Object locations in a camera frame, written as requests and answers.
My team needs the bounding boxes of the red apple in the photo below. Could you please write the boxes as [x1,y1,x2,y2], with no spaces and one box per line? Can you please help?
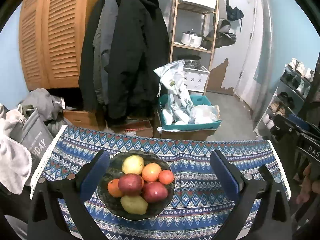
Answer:
[142,181,168,203]
[118,173,143,196]

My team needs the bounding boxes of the small orange tangerine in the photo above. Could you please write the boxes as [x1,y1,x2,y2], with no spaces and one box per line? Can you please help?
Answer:
[158,170,175,185]

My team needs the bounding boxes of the person right hand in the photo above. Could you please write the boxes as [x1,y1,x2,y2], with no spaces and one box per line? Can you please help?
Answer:
[296,164,320,204]

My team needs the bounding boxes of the large orange left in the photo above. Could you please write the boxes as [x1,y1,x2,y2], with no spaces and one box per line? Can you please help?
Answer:
[107,178,124,198]

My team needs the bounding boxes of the large orange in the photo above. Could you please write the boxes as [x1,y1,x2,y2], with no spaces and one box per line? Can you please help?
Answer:
[142,163,162,182]
[107,178,124,198]

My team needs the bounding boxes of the blue patterned tablecloth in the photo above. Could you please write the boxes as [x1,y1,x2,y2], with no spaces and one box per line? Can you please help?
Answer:
[30,125,291,239]

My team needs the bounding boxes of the white knitted cloth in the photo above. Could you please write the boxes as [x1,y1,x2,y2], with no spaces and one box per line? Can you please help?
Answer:
[1,105,32,194]

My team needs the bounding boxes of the shoe rack with shoes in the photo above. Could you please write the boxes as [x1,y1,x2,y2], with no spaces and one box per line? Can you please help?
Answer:
[253,58,315,139]

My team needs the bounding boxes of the dark scalloped fruit bowl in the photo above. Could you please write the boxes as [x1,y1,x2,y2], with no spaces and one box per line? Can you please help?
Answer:
[97,150,175,221]

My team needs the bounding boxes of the yellow pear lower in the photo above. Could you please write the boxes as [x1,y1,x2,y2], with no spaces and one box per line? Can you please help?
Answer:
[120,196,148,215]

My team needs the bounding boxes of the cardboard box under bin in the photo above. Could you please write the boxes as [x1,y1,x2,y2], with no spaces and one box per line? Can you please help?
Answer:
[150,115,216,141]

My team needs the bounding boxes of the grey fabric storage bag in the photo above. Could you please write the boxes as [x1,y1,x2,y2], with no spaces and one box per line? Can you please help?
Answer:
[10,108,53,160]

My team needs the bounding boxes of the brown cardboard box left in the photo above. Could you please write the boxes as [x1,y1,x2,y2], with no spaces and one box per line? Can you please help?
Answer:
[63,109,99,130]

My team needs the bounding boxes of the large orange right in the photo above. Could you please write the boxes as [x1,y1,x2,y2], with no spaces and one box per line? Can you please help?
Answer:
[142,163,162,182]

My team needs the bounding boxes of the red apple in bowl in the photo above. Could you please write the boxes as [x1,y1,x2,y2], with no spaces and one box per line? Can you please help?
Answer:
[142,181,168,203]

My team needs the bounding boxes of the clear plastic bag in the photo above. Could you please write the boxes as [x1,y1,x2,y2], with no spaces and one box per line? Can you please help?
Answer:
[190,105,221,124]

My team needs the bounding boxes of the grey crumpled clothing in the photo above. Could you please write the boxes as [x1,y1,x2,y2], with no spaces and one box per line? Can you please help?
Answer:
[20,88,66,121]

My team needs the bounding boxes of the teal plastic bin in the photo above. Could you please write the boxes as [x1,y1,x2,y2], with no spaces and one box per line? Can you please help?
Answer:
[158,95,222,131]

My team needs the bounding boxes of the white rice bag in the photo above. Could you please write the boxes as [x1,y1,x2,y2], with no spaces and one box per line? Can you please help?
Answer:
[154,60,194,125]

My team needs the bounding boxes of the white patterned storage box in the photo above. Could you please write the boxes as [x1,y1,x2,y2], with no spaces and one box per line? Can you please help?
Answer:
[183,66,209,93]

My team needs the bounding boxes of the black hanging coats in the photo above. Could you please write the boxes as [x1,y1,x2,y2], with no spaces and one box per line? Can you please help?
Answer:
[79,0,169,126]

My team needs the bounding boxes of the white cooking pot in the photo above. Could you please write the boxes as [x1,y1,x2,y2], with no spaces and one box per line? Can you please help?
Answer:
[181,31,203,48]

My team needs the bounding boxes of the wooden louvered cabinet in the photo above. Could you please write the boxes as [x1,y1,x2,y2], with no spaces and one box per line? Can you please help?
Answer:
[17,0,106,91]

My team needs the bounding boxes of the wooden shelf rack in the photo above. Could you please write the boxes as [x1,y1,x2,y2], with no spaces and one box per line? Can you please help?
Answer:
[169,0,219,95]

